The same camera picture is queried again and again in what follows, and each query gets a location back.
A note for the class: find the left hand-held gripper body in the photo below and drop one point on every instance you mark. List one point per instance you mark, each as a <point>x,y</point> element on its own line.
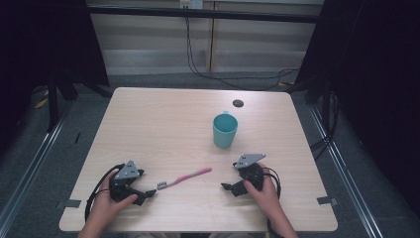
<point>127,172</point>

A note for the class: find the grey tape strip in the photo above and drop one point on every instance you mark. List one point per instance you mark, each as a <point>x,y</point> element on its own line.
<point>72,203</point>
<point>327,200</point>

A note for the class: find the metal floor rail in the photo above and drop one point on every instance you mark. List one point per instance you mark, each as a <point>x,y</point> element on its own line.
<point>346,172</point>
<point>26,172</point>

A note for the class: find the white wall socket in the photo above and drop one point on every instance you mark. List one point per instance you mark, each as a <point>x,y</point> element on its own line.
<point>191,3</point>

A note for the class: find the black curtain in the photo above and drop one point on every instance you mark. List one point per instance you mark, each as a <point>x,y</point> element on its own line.
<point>43,43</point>
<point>373,82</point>

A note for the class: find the black horizontal bar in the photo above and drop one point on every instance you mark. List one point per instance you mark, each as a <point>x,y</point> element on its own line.
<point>198,14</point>

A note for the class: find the pink toothbrush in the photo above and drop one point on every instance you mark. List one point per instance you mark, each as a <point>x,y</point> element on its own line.
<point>185,178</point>

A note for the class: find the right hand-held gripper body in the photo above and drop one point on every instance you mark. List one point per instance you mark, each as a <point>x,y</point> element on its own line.
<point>252,173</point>

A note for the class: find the yellow floor tape piece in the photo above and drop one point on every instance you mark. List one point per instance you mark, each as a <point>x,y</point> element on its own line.
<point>41,103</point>

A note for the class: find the teal cup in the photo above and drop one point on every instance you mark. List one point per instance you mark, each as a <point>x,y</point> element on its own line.
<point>224,130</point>

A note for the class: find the dark round table grommet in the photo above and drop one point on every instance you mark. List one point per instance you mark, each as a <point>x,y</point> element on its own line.
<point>238,103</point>

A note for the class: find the person's left hand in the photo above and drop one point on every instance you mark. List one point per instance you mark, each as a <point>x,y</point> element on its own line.
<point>104,208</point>

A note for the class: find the person's right hand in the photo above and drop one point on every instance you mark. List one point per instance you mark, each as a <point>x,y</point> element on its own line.
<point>267,195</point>

